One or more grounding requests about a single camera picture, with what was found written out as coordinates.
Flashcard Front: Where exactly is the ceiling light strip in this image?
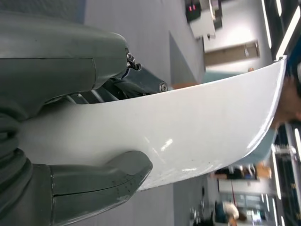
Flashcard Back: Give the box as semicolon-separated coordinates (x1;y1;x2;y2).
275;5;301;60
261;0;272;49

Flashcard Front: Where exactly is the black display with red lights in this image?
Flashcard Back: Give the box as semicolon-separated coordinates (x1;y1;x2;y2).
186;1;201;23

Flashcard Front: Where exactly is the wooden door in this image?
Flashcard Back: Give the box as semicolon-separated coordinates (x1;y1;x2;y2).
204;40;260;67

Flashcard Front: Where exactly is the person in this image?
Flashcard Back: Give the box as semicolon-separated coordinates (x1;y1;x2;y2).
215;201;247;226

